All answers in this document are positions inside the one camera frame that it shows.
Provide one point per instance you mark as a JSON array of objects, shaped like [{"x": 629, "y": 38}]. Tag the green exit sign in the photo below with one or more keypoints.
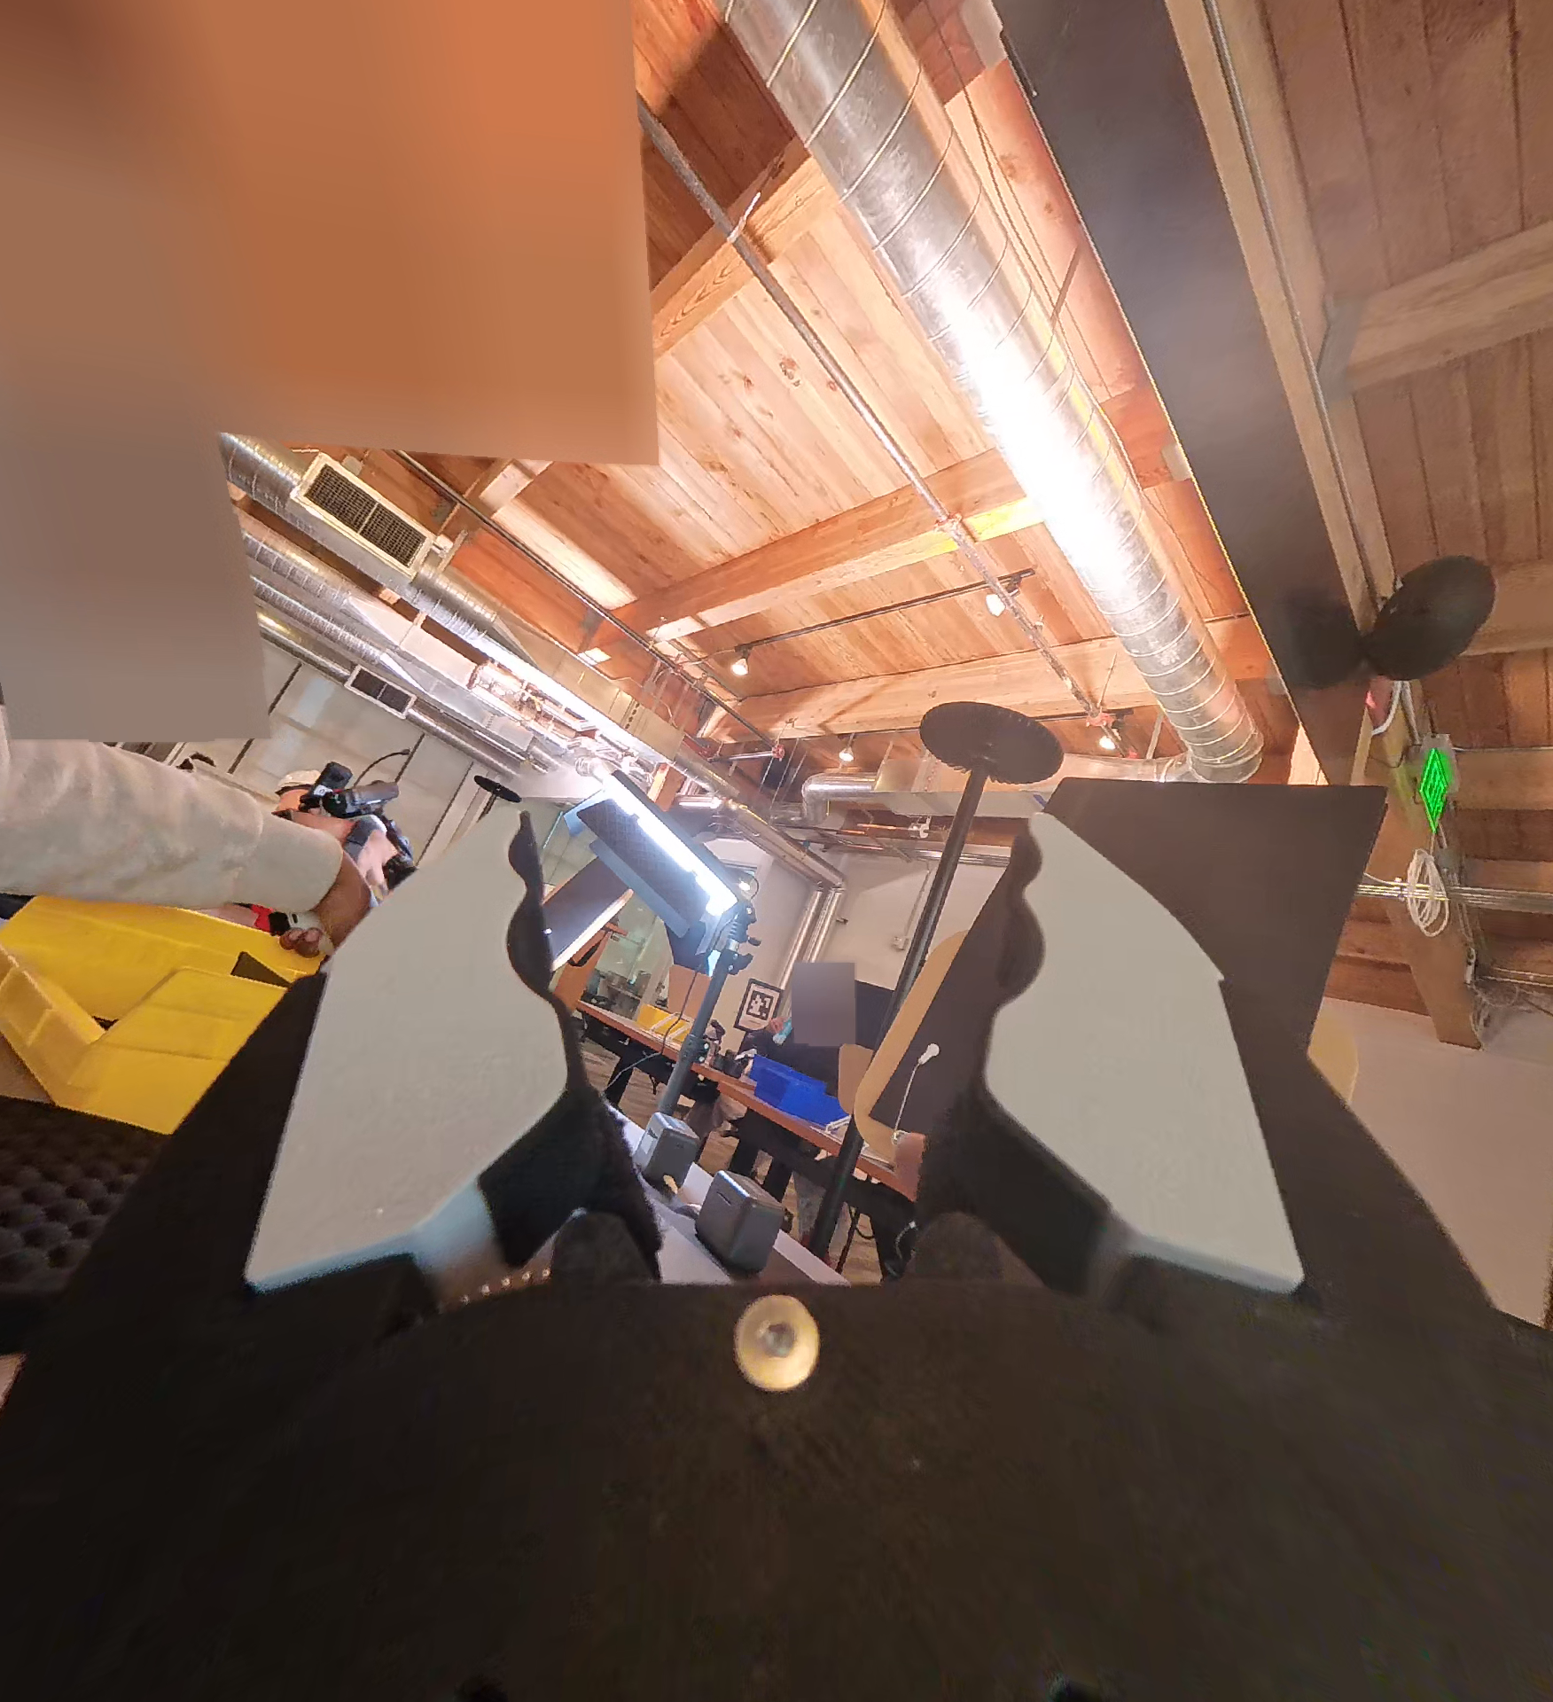
[{"x": 1431, "y": 785}]

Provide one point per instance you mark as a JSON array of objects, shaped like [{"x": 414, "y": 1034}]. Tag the silver duct with vent grille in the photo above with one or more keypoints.
[{"x": 364, "y": 511}]

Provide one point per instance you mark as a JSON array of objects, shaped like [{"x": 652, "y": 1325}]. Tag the long wooden table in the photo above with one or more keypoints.
[{"x": 775, "y": 1141}]

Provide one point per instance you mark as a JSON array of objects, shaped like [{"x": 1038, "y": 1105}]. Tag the studio light panel on stand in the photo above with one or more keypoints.
[{"x": 650, "y": 844}]

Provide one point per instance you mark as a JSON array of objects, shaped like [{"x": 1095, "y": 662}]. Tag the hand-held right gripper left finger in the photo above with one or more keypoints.
[{"x": 416, "y": 1064}]

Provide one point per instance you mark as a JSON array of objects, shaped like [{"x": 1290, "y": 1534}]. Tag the blue plastic bin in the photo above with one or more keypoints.
[{"x": 792, "y": 1093}]

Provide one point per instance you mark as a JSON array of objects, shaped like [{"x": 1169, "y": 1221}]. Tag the person's left forearm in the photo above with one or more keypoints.
[{"x": 84, "y": 812}]

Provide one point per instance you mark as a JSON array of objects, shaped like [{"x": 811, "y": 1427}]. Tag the yellow plastic storage bin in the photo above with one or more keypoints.
[{"x": 125, "y": 1010}]

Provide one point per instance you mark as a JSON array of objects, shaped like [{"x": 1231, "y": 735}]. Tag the black foam mat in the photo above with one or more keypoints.
[{"x": 18, "y": 1211}]

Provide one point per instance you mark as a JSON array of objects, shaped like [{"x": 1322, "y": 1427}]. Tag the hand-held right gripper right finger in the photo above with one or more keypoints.
[{"x": 1122, "y": 1064}]

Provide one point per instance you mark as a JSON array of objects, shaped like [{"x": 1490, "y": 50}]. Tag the black stand with round disc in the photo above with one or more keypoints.
[{"x": 988, "y": 744}]

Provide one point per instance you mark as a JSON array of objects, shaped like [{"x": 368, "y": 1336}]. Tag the silver round air duct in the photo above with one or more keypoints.
[{"x": 988, "y": 333}]

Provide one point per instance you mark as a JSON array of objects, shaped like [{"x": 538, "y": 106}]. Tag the black dome ceiling camera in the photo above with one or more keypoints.
[{"x": 1428, "y": 619}]

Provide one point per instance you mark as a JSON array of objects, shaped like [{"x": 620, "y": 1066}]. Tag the person's left hand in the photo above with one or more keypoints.
[{"x": 348, "y": 901}]

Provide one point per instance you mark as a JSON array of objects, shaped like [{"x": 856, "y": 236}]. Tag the black and white marker sign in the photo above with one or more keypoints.
[{"x": 761, "y": 1003}]

